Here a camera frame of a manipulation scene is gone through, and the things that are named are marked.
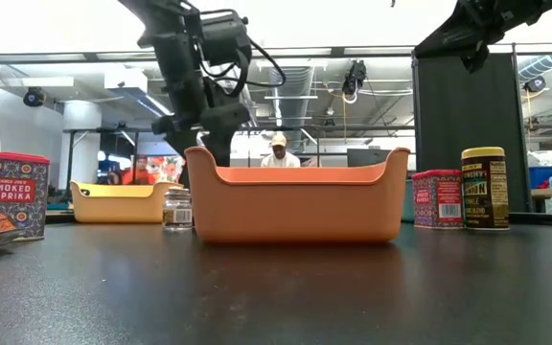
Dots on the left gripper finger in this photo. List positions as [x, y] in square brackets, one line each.
[182, 141]
[221, 148]

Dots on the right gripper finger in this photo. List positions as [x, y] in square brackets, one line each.
[476, 60]
[448, 43]

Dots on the yellow-lid brown spice shaker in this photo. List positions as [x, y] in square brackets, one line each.
[485, 191]

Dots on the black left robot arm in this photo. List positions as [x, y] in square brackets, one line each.
[161, 14]

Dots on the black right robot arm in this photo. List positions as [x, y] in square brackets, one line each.
[535, 9]

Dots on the floral patterned cloth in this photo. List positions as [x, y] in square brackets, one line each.
[168, 168]

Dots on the person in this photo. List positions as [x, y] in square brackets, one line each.
[280, 155]
[138, 175]

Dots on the black partition panel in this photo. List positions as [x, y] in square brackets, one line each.
[467, 134]

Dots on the yellow plastic bin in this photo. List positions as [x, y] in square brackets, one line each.
[118, 206]

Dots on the orange plastic bin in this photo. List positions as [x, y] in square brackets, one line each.
[300, 211]

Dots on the blue storage bin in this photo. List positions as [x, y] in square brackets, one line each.
[542, 175]

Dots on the black monitor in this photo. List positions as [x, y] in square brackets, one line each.
[367, 158]

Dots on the teal plastic bin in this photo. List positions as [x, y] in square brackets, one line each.
[407, 201]

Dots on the black ceiling-hung camera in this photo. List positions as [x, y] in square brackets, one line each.
[33, 97]
[354, 79]
[535, 84]

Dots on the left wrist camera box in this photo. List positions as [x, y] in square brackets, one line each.
[225, 36]

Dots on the grey ceiling duct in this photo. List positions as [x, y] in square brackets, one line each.
[292, 91]
[542, 64]

